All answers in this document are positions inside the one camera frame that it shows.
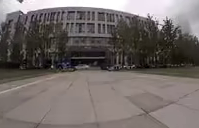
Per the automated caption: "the row of parked cars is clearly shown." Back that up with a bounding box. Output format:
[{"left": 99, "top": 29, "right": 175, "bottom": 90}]
[{"left": 100, "top": 63, "right": 138, "bottom": 72}]

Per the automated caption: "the row of dark trees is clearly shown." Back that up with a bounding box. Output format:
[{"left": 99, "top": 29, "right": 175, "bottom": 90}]
[{"left": 109, "top": 13, "right": 199, "bottom": 70}]

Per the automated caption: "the dark hedge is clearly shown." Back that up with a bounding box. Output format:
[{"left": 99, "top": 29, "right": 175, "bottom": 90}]
[{"left": 0, "top": 59, "right": 25, "bottom": 70}]

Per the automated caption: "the blue car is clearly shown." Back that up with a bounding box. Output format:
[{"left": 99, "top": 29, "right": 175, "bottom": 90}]
[{"left": 55, "top": 61, "right": 77, "bottom": 72}]

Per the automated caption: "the large white curved building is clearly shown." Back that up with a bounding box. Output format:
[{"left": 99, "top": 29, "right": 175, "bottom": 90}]
[{"left": 1, "top": 6, "right": 155, "bottom": 68}]

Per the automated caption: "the white car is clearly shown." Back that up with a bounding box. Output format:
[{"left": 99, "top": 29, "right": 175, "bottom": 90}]
[{"left": 74, "top": 63, "right": 91, "bottom": 71}]

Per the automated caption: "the grass strip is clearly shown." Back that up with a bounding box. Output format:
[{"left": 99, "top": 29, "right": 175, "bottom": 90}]
[
  {"left": 128, "top": 65, "right": 199, "bottom": 81},
  {"left": 0, "top": 68, "right": 63, "bottom": 88}
]

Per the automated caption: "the grey concrete paved road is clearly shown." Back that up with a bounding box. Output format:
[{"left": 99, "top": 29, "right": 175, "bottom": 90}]
[{"left": 0, "top": 69, "right": 199, "bottom": 128}]

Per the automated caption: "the row of thin trees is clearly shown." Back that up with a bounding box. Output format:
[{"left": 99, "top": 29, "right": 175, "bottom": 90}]
[{"left": 0, "top": 19, "right": 71, "bottom": 70}]

